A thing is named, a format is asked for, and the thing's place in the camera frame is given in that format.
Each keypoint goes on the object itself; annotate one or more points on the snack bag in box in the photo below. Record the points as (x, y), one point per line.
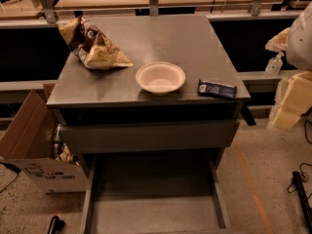
(66, 156)

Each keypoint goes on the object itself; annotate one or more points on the grey drawer cabinet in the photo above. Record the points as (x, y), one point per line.
(84, 97)

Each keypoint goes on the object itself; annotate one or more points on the grey middle drawer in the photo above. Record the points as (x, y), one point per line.
(149, 136)

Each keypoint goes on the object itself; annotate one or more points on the metal can in box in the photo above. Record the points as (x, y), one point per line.
(56, 141)

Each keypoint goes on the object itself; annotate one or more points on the open cardboard box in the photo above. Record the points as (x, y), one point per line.
(28, 145)

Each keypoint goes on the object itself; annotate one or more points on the white paper bowl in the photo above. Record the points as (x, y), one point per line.
(160, 78)

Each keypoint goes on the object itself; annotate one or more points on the black power strip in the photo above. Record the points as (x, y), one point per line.
(307, 211)

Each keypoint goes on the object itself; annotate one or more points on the brown crumpled chip bag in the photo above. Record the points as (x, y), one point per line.
(91, 46)

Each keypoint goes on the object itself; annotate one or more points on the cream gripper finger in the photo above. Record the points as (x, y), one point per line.
(293, 99)
(279, 42)

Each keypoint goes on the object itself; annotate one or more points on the metal railing frame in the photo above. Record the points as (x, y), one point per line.
(23, 13)

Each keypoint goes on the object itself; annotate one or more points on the clear sanitizer pump bottle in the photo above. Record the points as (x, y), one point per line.
(275, 64)

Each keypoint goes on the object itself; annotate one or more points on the black object on floor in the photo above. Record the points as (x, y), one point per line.
(56, 225)

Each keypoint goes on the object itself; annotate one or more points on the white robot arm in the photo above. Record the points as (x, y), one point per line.
(299, 49)

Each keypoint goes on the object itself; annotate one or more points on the dark blue rxbar wrapper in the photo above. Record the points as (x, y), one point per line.
(216, 90)

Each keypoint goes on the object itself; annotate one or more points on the grey open bottom drawer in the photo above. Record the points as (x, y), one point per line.
(154, 193)

